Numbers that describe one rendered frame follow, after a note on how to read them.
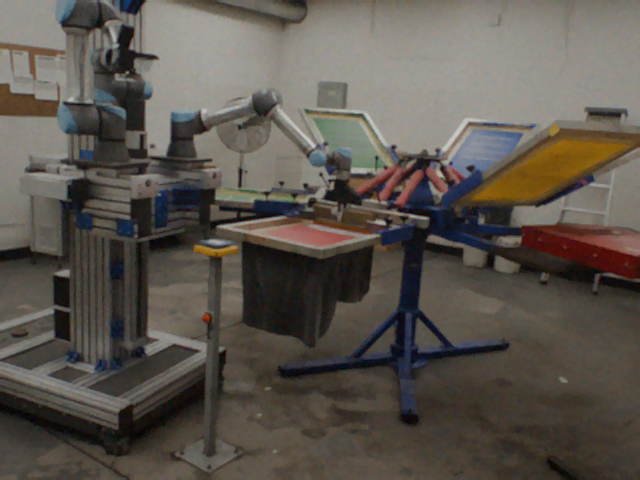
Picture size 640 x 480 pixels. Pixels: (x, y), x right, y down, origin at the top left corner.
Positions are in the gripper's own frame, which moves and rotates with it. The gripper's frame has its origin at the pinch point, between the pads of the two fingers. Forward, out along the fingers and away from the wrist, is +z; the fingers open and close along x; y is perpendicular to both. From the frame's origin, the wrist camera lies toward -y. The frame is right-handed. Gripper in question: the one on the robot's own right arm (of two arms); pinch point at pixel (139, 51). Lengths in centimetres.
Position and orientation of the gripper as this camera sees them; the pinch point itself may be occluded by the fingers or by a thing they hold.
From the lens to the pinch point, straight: 221.6
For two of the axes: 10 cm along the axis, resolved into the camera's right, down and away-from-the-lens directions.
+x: -7.5, -0.5, -6.7
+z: 6.4, 2.1, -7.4
